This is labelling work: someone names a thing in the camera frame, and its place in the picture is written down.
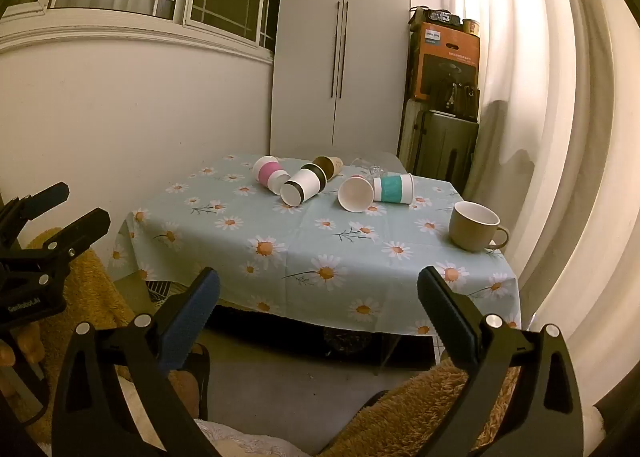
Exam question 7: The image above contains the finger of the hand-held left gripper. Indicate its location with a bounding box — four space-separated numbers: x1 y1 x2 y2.
0 181 71 252
0 208 112 289

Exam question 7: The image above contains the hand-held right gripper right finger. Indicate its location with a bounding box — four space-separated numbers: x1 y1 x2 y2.
416 265 584 457

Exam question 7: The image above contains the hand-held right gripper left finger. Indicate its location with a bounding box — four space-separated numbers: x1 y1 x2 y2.
51 266 221 457

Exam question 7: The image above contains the teal and white cup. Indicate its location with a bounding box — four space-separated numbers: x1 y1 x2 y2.
372 173 416 205

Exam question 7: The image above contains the white cup with pink rim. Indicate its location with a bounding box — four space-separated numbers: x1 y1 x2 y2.
337 175 376 214

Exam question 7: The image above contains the white cup with pink band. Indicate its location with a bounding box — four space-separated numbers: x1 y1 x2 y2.
252 155 292 194

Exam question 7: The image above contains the white cup with black band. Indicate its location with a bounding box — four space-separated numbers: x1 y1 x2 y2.
279 163 328 208

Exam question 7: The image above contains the brown paper cup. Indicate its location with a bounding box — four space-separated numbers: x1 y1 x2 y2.
312 155 345 182

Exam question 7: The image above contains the person's left hand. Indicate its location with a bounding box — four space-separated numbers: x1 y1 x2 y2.
0 325 44 369

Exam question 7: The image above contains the black sandal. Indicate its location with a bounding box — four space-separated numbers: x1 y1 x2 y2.
186 342 212 421

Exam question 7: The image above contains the person's foot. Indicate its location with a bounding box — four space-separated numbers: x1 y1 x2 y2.
167 369 202 419

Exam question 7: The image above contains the yellow fuzzy blanket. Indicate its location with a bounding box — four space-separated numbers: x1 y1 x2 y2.
20 229 523 457

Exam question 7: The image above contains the beige ceramic mug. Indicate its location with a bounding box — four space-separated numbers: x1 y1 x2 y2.
448 201 510 253

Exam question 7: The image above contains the daisy print tablecloth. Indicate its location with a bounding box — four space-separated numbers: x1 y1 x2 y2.
107 153 522 338

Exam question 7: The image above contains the clear glass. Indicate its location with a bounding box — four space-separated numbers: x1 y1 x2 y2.
350 157 391 178

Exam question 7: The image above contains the dark green suitcase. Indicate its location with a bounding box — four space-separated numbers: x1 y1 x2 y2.
399 98 480 188

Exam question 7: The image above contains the cream curtain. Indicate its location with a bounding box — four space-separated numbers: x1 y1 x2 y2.
444 0 640 388

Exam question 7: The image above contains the orange cardboard box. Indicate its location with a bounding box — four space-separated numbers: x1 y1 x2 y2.
407 19 482 122

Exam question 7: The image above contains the white wardrobe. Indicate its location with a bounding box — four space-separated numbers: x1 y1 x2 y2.
270 0 414 158

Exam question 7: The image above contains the black device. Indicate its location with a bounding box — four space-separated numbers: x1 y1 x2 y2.
414 7 464 28

